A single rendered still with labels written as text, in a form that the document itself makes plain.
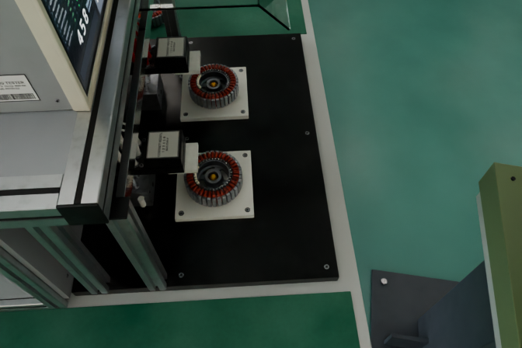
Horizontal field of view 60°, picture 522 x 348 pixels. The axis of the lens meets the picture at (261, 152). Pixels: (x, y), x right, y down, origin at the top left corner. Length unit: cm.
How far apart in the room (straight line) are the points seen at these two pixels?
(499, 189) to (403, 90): 130
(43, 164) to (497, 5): 256
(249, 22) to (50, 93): 76
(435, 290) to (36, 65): 146
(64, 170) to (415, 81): 188
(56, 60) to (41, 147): 11
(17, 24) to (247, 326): 58
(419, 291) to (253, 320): 96
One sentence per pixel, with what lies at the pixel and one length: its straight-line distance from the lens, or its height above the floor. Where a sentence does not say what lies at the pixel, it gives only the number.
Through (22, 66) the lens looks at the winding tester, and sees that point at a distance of 58.
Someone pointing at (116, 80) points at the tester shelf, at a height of 111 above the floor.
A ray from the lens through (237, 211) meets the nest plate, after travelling 87.
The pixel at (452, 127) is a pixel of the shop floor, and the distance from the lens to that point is 213.
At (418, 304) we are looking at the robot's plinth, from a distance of 169.
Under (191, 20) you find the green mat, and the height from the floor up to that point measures 75.
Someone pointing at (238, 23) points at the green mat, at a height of 75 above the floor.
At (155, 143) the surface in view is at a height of 92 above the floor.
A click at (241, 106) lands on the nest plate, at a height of 78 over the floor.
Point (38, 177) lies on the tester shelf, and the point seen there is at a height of 112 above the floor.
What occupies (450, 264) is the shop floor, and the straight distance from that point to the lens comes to 179.
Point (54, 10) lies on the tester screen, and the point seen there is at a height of 125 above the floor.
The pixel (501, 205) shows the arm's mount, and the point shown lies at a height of 82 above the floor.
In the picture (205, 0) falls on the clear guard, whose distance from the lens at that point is 82.
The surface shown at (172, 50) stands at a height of 92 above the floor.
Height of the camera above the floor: 156
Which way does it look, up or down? 56 degrees down
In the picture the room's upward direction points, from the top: straight up
